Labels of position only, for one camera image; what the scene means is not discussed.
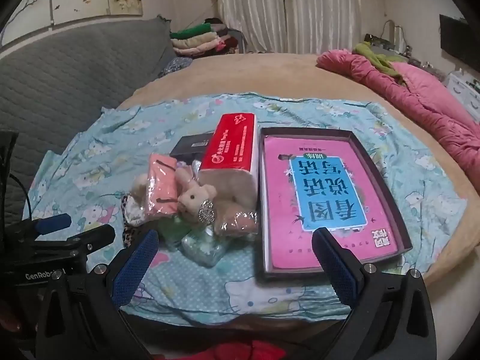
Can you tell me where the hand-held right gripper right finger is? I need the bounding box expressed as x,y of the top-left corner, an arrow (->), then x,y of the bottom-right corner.
312,227 -> 437,360

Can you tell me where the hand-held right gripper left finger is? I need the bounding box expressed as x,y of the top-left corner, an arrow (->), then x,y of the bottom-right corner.
35,229 -> 160,360

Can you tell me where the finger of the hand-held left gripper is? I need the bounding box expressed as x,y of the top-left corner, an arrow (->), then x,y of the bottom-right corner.
56,225 -> 116,267
22,213 -> 73,239

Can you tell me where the white floral cloth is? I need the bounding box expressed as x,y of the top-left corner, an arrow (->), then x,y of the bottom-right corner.
122,193 -> 151,227

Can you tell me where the cream plush toy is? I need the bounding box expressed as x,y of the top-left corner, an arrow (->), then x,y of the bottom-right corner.
130,174 -> 151,200

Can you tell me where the green printed tissue packet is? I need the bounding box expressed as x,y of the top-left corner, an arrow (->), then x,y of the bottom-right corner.
182,229 -> 230,269

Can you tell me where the pink packaged cloth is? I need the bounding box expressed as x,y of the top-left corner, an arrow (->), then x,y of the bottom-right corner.
144,152 -> 181,218

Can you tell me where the beige bunny plush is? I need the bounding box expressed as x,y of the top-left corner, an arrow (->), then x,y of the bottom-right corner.
175,165 -> 218,226

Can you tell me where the brown packaged plush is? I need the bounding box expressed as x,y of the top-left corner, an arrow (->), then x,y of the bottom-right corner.
214,199 -> 259,239

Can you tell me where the dark cardboard box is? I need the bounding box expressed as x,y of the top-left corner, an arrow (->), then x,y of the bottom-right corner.
256,127 -> 413,284

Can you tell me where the green soft ball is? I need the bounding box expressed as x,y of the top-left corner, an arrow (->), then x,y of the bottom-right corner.
157,215 -> 193,250

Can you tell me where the blue cat print blanket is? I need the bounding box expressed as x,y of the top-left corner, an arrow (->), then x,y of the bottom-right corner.
22,92 -> 469,323

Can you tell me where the red cloth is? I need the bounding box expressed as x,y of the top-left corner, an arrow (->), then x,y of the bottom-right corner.
202,339 -> 286,360

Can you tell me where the small black box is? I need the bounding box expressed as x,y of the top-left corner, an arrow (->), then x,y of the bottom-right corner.
169,135 -> 214,166

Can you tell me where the grey quilted headboard cover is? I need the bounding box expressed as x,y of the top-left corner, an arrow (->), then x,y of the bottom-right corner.
0,17 -> 177,226

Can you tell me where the red tissue pack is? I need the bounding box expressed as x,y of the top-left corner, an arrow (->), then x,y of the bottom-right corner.
197,112 -> 260,214

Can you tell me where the pink quilt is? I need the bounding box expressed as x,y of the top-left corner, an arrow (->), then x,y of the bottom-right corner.
317,49 -> 480,192

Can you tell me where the dark floral pillow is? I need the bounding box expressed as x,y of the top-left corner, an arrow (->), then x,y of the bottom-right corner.
157,57 -> 194,79

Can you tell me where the beige bed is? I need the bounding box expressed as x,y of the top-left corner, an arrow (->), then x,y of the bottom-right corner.
116,52 -> 480,289

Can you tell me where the green cloth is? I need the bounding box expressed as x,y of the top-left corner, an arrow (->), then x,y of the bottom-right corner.
352,42 -> 407,85

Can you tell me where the white dresser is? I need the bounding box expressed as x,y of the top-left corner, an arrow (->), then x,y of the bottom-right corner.
444,69 -> 480,121

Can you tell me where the stack of folded clothes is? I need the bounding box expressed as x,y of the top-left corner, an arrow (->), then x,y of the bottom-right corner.
169,18 -> 241,58

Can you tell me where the dark flat device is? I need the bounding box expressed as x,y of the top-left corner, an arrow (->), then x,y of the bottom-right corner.
364,33 -> 394,49

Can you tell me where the white striped curtain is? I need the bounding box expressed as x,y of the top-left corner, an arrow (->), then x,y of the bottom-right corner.
281,0 -> 362,55
215,0 -> 287,54

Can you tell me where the black cable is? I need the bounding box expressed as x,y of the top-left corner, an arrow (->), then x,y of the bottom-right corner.
7,172 -> 32,214

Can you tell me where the grey arched frame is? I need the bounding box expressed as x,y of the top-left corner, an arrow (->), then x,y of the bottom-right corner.
382,19 -> 406,51

